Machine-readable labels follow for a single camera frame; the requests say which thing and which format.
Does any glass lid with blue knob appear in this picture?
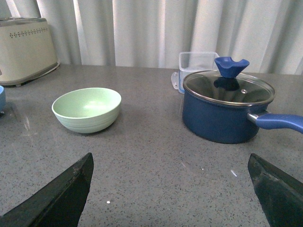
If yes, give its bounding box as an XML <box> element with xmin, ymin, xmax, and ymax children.
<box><xmin>183</xmin><ymin>57</ymin><xmax>275</xmax><ymax>106</ymax></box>

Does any white curtain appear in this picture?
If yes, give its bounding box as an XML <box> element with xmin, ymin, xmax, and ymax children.
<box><xmin>0</xmin><ymin>0</ymin><xmax>303</xmax><ymax>75</ymax></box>

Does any green bowl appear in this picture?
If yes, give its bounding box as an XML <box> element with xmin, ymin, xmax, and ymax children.
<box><xmin>52</xmin><ymin>87</ymin><xmax>122</xmax><ymax>133</ymax></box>

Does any cream toaster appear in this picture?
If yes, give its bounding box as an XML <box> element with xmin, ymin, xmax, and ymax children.
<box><xmin>0</xmin><ymin>17</ymin><xmax>59</xmax><ymax>86</ymax></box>

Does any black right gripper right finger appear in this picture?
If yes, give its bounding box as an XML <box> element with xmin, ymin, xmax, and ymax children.
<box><xmin>248</xmin><ymin>153</ymin><xmax>303</xmax><ymax>227</ymax></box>

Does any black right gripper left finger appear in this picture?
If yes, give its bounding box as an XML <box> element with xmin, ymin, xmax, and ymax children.
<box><xmin>0</xmin><ymin>153</ymin><xmax>94</xmax><ymax>227</ymax></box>

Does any dark blue saucepan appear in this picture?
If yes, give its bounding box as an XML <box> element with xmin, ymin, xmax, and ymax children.
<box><xmin>182</xmin><ymin>88</ymin><xmax>303</xmax><ymax>144</ymax></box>

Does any blue bowl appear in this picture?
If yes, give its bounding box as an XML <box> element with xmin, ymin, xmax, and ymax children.
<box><xmin>0</xmin><ymin>86</ymin><xmax>6</xmax><ymax>112</ymax></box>

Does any clear plastic container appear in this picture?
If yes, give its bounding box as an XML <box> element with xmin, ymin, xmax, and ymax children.
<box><xmin>171</xmin><ymin>52</ymin><xmax>219</xmax><ymax>94</ymax></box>

